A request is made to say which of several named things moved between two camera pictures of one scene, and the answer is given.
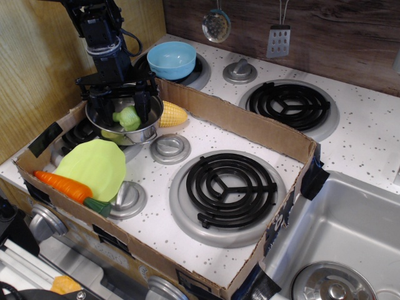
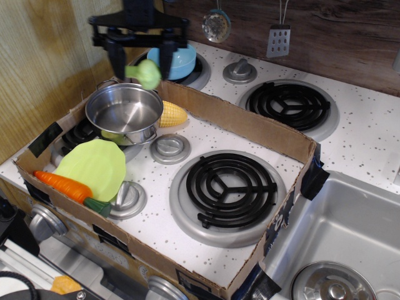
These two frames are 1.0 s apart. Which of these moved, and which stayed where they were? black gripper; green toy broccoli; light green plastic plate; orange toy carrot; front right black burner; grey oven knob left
Moved: black gripper; green toy broccoli
Stayed: grey oven knob left; front right black burner; orange toy carrot; light green plastic plate
